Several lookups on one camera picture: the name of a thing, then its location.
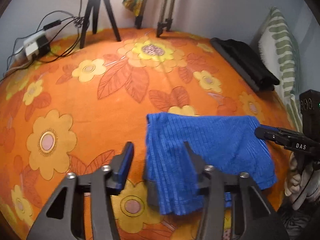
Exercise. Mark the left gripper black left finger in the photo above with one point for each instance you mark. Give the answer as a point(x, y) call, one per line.
point(62, 217)

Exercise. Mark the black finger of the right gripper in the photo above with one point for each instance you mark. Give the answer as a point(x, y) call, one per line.
point(267, 133)

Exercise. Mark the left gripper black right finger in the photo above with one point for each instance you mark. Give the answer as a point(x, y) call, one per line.
point(253, 217)

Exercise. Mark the blue striped shorts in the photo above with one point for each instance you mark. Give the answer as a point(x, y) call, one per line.
point(226, 142)

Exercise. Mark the right hand in white glove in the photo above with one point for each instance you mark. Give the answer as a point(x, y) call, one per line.
point(301, 186)

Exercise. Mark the black folded garment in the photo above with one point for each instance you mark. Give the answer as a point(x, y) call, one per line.
point(247, 64)

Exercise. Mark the green striped white pillow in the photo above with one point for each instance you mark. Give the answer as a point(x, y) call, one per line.
point(278, 50)

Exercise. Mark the orange floral bedsheet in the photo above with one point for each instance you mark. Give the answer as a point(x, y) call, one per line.
point(75, 114)

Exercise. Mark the silver tall tripod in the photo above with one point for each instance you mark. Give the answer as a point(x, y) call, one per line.
point(165, 16)

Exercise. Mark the white power strip with adapters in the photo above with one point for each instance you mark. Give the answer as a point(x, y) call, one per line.
point(35, 46)

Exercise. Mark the small black tripod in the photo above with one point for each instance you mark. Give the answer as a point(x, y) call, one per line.
point(93, 8)

